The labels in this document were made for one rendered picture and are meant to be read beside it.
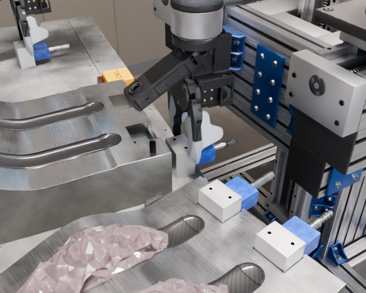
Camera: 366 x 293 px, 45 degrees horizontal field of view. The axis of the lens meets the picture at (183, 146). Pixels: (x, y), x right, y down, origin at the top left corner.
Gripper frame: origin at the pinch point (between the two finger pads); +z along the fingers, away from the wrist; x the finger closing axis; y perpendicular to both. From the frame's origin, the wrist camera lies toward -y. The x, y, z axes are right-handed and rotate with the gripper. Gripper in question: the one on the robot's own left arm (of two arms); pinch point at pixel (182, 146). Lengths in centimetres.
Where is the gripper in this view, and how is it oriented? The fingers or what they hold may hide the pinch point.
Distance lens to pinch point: 76.5
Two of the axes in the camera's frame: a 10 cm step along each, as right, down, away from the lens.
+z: 0.0, 8.1, 5.9
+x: -4.0, -5.4, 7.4
